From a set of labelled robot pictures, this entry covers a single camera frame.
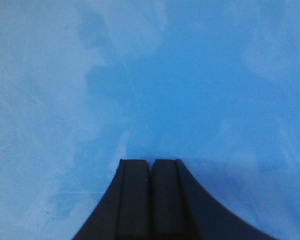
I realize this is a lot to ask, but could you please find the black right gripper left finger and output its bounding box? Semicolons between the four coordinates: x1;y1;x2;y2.
74;159;151;240

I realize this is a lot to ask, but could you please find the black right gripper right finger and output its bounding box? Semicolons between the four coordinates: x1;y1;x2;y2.
151;159;273;240

